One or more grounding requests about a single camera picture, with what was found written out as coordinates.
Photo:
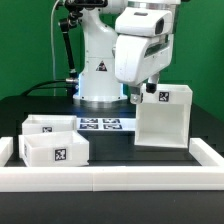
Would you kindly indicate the white front border rail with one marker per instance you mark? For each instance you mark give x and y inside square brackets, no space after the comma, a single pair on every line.
[34,179]

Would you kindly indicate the white drawer cabinet box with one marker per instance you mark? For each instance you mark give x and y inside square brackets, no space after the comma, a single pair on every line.
[162,118]

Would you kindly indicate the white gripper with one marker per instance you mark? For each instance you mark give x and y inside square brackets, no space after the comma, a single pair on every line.
[140,58]

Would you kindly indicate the white left border rail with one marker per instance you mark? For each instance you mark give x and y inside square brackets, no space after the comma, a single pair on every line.
[6,150]

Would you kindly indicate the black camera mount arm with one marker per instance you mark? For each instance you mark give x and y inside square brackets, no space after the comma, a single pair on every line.
[75,8]

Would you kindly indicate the white border rail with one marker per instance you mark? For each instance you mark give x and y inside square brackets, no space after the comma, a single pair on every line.
[205,154]
[6,150]
[34,179]

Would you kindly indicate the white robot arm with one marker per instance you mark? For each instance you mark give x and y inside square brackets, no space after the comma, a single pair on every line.
[102,27]

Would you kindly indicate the white marker sheet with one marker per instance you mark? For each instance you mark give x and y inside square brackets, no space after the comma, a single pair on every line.
[106,124]

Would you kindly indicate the white front drawer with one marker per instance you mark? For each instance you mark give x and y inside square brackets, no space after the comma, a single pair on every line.
[54,149]

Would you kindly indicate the white right border rail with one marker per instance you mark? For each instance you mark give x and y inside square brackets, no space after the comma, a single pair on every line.
[205,154]

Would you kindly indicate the white drawer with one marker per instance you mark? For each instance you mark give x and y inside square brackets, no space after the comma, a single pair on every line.
[54,149]
[35,124]

